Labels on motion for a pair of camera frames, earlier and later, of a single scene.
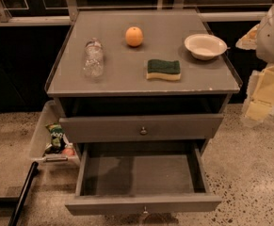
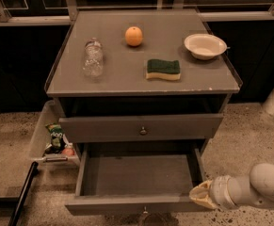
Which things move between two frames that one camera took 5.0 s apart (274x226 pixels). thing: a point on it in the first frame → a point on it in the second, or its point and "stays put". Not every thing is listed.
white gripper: x=273 y=38 → x=217 y=189
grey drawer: x=143 y=179 stays put
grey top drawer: x=142 y=128 stays put
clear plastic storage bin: x=49 y=143 stays put
